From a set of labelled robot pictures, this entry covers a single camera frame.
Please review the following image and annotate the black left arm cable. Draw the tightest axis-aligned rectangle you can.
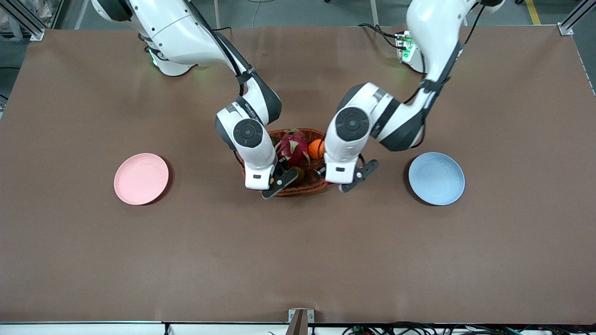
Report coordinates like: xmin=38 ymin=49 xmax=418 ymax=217
xmin=404 ymin=0 xmax=487 ymax=105

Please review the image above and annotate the blue round plate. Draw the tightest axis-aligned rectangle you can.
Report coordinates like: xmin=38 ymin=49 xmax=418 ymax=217
xmin=408 ymin=152 xmax=466 ymax=206

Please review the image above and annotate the aluminium frame post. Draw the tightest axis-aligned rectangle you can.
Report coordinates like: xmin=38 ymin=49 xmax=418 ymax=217
xmin=0 ymin=0 xmax=45 ymax=41
xmin=558 ymin=0 xmax=596 ymax=36

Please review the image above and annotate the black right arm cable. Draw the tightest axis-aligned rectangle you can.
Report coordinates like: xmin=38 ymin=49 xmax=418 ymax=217
xmin=184 ymin=0 xmax=256 ymax=96

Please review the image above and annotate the metal table edge bracket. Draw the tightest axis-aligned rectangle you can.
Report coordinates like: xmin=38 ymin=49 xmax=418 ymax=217
xmin=288 ymin=308 xmax=315 ymax=335

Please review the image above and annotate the pink round plate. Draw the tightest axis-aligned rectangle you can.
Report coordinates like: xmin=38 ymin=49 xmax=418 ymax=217
xmin=114 ymin=153 xmax=169 ymax=206

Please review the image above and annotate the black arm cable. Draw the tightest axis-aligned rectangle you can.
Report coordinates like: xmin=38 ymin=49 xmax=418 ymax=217
xmin=404 ymin=0 xmax=487 ymax=105
xmin=184 ymin=0 xmax=256 ymax=96

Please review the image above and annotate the brown wicker basket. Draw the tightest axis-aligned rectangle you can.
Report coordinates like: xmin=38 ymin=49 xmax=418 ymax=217
xmin=233 ymin=128 xmax=333 ymax=197

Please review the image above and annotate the black cable bundle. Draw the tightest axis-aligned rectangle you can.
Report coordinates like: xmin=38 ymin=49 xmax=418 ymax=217
xmin=340 ymin=321 xmax=596 ymax=335

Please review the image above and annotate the black base power cable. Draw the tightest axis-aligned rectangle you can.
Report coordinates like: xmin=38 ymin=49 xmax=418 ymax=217
xmin=359 ymin=23 xmax=406 ymax=50

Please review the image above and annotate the white table edge rail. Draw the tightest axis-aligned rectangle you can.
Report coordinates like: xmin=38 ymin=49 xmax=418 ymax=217
xmin=0 ymin=321 xmax=596 ymax=335

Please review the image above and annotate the pink dragon fruit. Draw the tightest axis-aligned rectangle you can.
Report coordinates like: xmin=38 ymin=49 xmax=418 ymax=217
xmin=276 ymin=129 xmax=312 ymax=168

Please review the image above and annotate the brown table cover sheet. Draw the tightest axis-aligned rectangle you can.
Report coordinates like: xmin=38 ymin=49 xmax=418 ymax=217
xmin=0 ymin=26 xmax=596 ymax=325

